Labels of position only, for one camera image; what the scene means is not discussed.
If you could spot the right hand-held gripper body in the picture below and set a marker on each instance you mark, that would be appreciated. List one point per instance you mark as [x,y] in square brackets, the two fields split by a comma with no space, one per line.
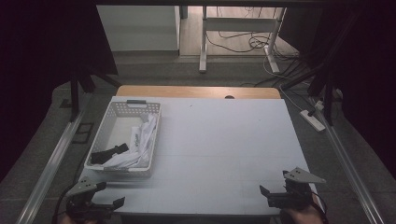
[300,175]

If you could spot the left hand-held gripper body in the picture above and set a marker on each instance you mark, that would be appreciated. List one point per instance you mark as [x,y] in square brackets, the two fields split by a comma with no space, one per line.
[83,186]

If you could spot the black cloth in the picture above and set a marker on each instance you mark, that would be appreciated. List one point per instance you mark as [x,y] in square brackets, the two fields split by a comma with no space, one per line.
[106,155]

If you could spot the white plastic basket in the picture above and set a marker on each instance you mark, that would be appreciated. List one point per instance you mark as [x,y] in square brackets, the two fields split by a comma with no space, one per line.
[102,140]

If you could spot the white cloth garment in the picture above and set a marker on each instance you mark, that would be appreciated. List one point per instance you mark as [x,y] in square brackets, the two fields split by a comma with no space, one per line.
[141,146]

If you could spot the person's left hand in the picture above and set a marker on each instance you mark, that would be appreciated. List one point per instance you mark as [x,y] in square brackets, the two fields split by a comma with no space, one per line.
[69,220]

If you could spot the person's right hand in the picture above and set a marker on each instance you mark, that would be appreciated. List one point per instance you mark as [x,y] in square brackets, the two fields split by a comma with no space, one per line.
[306,216]

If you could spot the white power strip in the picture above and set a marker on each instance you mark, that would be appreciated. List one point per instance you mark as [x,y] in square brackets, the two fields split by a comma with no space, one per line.
[312,120]

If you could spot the black metal stand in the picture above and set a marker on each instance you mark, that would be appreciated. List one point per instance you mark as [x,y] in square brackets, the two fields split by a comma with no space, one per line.
[327,81]
[74,96]

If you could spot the black curtain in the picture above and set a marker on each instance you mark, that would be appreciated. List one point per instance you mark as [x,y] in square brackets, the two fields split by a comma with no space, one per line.
[367,62]
[46,62]

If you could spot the white cabinet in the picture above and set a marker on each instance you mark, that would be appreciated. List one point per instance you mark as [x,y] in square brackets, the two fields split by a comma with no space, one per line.
[138,28]

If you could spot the aluminium rail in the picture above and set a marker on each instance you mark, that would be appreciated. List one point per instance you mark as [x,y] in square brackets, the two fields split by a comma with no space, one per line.
[348,168]
[53,161]

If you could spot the white desk frame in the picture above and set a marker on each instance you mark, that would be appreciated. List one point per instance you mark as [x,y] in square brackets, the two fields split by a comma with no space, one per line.
[239,24]

